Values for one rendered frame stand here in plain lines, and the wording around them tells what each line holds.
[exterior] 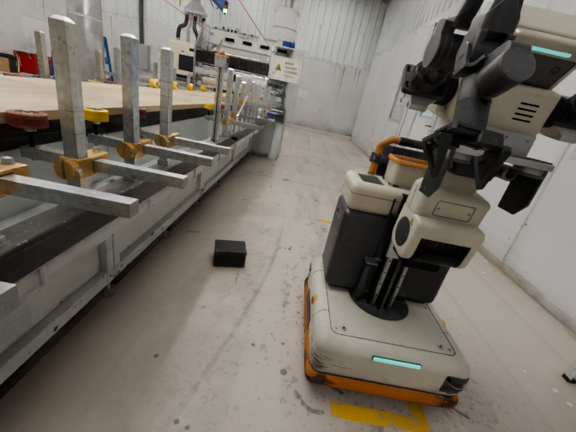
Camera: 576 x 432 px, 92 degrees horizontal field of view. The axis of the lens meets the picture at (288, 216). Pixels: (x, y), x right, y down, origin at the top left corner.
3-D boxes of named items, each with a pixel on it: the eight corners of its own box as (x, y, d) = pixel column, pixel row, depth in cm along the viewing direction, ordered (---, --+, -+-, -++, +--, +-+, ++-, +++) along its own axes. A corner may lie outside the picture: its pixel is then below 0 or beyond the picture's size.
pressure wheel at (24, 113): (6, 156, 71) (-3, 109, 67) (22, 149, 78) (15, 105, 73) (45, 160, 74) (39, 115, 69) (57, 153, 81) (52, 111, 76)
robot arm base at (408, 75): (443, 75, 80) (403, 67, 80) (462, 53, 72) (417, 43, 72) (441, 101, 78) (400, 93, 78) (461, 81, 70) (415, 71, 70)
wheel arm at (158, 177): (187, 189, 79) (188, 174, 77) (183, 192, 76) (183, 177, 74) (33, 157, 78) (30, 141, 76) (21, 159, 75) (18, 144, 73)
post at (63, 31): (93, 217, 80) (75, 20, 61) (84, 222, 77) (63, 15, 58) (81, 214, 80) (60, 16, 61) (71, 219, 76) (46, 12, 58)
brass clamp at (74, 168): (111, 170, 82) (111, 153, 80) (77, 182, 69) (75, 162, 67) (90, 165, 81) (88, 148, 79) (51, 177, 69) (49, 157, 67)
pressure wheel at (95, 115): (76, 141, 95) (73, 105, 91) (94, 138, 103) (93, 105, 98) (99, 146, 95) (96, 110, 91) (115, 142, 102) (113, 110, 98)
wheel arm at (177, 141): (230, 156, 125) (231, 147, 124) (228, 157, 122) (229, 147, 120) (133, 136, 124) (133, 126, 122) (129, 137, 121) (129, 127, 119)
